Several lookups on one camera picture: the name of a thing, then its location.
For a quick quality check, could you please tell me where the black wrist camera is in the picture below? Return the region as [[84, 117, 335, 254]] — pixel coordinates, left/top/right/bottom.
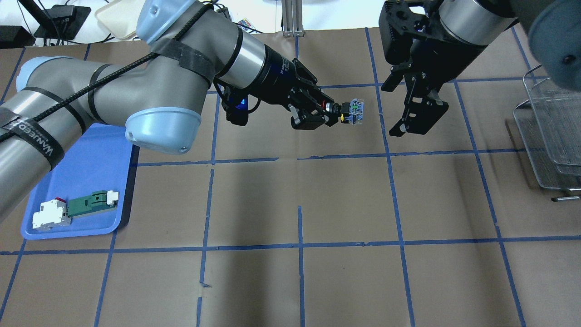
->
[[222, 86, 260, 126]]

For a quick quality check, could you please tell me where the silver wire mesh shelf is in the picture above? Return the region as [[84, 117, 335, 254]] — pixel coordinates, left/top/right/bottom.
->
[[513, 65, 581, 202]]

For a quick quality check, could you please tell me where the cream plastic tray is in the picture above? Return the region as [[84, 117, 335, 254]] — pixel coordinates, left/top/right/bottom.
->
[[95, 0, 145, 40]]

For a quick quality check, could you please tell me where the red push button switch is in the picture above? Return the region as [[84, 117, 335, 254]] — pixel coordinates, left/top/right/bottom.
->
[[324, 99, 364, 126]]

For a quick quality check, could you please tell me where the white circuit breaker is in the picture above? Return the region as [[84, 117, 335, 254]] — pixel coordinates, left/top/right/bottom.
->
[[32, 198, 71, 232]]

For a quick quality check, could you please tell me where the blue plastic tray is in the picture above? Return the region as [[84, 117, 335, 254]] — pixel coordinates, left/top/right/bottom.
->
[[20, 124, 133, 240]]

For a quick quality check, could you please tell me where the green terminal block module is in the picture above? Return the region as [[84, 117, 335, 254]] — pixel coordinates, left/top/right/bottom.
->
[[67, 190, 119, 218]]

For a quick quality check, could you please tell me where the aluminium frame post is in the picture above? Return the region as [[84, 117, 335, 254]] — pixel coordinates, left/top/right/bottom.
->
[[281, 0, 305, 37]]

